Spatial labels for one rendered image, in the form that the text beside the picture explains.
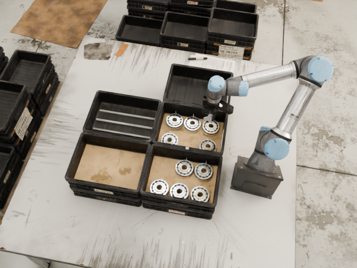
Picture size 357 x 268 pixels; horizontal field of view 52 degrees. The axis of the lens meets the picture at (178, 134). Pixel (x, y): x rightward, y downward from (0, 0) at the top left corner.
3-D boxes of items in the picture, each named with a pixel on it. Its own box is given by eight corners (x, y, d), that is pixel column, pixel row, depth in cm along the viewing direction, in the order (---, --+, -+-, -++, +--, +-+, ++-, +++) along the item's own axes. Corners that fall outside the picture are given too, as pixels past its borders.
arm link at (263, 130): (273, 149, 205) (280, 126, 202) (279, 156, 192) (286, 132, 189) (252, 144, 205) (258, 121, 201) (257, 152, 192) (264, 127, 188)
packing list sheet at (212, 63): (236, 59, 268) (236, 59, 267) (232, 83, 256) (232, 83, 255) (191, 52, 270) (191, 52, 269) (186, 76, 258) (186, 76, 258)
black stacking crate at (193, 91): (230, 84, 241) (233, 73, 231) (226, 121, 226) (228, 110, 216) (171, 75, 244) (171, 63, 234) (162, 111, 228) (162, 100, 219)
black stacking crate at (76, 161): (151, 153, 213) (151, 143, 203) (139, 201, 197) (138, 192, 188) (85, 142, 216) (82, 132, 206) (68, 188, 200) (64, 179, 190)
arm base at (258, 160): (270, 165, 209) (275, 148, 207) (277, 174, 195) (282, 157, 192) (245, 159, 209) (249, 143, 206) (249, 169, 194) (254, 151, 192)
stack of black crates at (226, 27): (249, 51, 348) (259, 13, 310) (246, 75, 333) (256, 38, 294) (207, 45, 351) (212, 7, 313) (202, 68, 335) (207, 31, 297)
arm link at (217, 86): (227, 88, 171) (208, 87, 171) (223, 100, 181) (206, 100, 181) (226, 74, 174) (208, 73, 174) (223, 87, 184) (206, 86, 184)
